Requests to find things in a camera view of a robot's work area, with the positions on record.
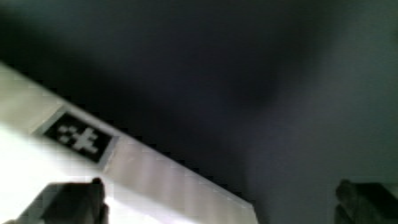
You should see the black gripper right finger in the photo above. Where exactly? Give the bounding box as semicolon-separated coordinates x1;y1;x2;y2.
334;180;398;224

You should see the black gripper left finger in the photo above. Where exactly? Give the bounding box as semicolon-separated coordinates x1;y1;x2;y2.
16;178;109;224

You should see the white square tabletop panel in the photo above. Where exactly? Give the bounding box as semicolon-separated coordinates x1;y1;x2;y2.
0;63;260;224

